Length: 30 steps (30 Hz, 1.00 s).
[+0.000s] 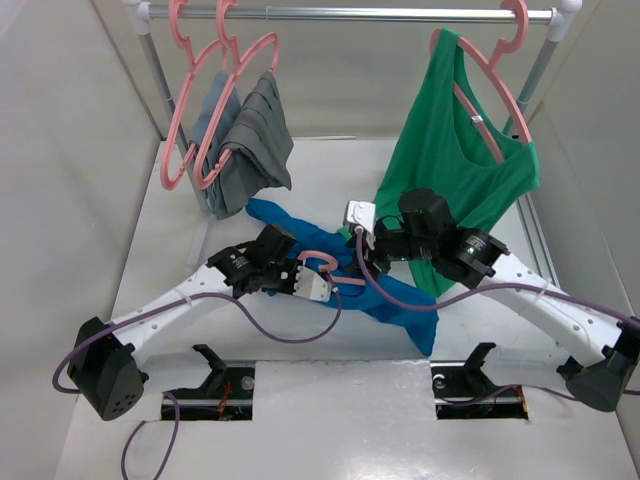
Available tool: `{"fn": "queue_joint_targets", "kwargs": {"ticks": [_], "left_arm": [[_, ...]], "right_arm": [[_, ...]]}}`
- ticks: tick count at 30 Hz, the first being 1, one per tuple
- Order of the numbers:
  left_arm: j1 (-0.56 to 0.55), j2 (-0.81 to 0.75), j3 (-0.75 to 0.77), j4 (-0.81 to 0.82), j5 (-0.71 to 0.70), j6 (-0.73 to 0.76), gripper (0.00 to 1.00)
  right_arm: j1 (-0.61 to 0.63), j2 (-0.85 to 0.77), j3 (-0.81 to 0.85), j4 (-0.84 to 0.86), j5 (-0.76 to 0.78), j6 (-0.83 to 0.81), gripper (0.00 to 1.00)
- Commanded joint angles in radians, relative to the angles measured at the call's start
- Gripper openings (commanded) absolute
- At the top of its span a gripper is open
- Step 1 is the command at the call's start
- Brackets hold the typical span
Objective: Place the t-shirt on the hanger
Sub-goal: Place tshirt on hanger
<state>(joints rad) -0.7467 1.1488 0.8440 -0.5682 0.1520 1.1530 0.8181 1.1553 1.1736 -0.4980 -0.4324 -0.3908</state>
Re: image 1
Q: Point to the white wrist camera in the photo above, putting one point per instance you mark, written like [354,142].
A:
[361,214]
[310,285]

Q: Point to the aluminium rail right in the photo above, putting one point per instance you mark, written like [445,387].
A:
[536,240]

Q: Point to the green t shirt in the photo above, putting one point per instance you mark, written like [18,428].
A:
[450,146]

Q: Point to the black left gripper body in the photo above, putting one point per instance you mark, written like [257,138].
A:
[281,277]

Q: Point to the pink hanger with grey cloth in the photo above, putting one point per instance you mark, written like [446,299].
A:
[210,156]

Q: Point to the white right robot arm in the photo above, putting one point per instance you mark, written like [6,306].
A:
[602,343]

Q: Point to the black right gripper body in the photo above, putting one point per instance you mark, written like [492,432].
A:
[398,244]

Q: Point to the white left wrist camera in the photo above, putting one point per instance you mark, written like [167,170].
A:
[310,285]

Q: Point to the blue t shirt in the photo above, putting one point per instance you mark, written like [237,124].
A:
[420,326]

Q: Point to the grey folded cloth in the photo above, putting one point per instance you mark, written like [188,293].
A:
[260,144]

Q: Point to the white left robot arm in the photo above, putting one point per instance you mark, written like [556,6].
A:
[116,363]

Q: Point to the metal clothes rack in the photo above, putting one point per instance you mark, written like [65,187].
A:
[347,72]

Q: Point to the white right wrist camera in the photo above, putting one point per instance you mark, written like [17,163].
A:
[361,214]

